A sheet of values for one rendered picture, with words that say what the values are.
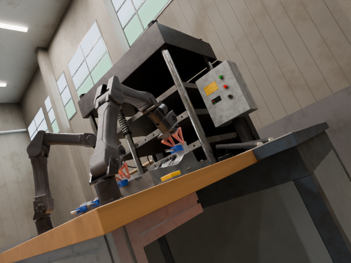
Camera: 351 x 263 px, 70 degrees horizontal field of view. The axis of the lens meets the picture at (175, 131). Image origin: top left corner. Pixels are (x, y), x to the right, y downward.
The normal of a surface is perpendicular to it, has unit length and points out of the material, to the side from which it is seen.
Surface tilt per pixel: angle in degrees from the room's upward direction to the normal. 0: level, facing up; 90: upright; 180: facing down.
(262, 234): 90
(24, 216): 90
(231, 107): 90
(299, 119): 90
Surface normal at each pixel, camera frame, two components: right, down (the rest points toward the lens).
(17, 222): 0.64, -0.41
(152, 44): -0.61, 0.07
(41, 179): 0.11, -0.25
